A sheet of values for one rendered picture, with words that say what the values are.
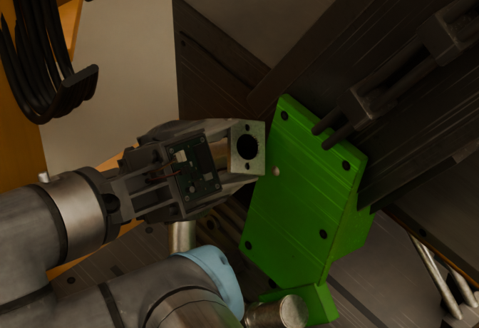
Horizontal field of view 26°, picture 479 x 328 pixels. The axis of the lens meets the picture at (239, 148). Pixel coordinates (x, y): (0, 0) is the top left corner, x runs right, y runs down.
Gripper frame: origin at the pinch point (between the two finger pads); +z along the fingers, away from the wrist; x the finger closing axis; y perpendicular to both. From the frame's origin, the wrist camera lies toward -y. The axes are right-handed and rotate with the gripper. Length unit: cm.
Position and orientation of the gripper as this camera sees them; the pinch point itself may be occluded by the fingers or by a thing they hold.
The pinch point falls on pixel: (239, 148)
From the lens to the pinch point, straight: 105.5
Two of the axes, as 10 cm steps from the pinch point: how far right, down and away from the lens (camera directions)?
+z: 7.4, -2.8, 6.1
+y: 6.0, -1.4, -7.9
